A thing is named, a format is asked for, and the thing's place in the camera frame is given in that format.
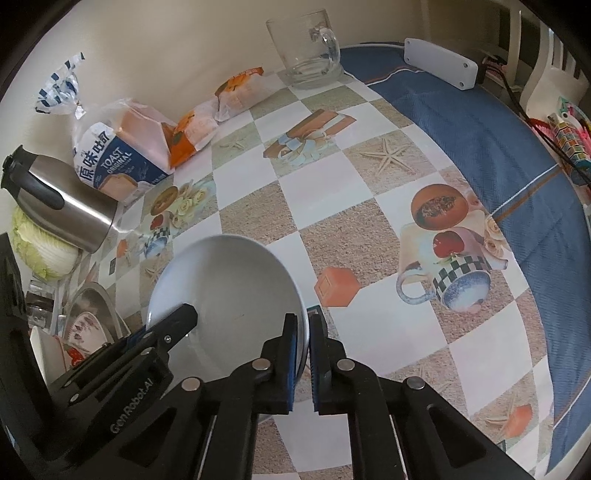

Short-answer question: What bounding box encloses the small floral print bowl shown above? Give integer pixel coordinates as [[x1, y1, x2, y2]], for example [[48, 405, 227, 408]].
[[147, 234, 309, 384]]

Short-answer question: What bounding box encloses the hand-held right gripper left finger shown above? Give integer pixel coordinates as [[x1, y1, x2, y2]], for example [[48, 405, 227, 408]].
[[139, 313, 299, 480]]

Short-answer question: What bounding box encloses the white power strip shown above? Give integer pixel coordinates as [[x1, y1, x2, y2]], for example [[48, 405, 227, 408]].
[[403, 38, 478, 90]]

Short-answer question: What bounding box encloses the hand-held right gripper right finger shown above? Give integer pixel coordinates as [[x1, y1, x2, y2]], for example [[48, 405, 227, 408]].
[[307, 308, 532, 480]]

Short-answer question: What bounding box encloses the napa cabbage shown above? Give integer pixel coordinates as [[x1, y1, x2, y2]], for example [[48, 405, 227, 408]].
[[11, 205, 81, 282]]

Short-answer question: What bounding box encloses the toast bread bag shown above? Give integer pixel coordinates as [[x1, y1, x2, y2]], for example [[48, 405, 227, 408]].
[[36, 52, 178, 206]]

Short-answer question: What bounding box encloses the colourful plastic toy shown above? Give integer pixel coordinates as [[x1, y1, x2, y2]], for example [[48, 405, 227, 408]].
[[531, 97, 591, 185]]

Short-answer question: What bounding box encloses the clear glass mug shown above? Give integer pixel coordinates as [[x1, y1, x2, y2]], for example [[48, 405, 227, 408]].
[[266, 10, 342, 90]]

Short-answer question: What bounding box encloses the strawberry print bowl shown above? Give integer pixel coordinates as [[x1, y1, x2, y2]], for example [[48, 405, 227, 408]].
[[62, 344, 100, 370]]

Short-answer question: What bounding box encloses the orange snack packet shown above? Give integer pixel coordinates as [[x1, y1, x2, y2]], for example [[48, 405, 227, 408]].
[[168, 98, 220, 169], [213, 67, 278, 123]]

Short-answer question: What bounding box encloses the stainless steel thermos jug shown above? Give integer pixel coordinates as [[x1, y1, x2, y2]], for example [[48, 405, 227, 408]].
[[0, 144, 122, 253]]

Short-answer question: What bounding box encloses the cream wooden chair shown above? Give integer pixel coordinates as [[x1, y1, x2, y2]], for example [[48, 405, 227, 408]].
[[418, 0, 585, 109]]

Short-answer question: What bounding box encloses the round floral rim plate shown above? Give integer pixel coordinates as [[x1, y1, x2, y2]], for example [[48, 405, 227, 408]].
[[62, 311, 114, 349]]

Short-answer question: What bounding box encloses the white square bowl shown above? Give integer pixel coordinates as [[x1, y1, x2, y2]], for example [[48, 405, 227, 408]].
[[28, 328, 68, 386]]

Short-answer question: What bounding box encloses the black power cable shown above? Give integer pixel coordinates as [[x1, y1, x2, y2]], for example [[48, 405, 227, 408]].
[[478, 51, 532, 116]]

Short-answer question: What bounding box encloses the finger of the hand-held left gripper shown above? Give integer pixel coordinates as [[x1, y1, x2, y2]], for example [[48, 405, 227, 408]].
[[68, 338, 175, 407], [117, 303, 199, 350]]

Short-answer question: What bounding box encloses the large stainless steel basin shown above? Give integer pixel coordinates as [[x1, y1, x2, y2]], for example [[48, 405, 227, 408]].
[[62, 281, 132, 344]]

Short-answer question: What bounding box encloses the small glass on saucer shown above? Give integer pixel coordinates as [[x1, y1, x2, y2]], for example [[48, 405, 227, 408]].
[[25, 288, 63, 328]]

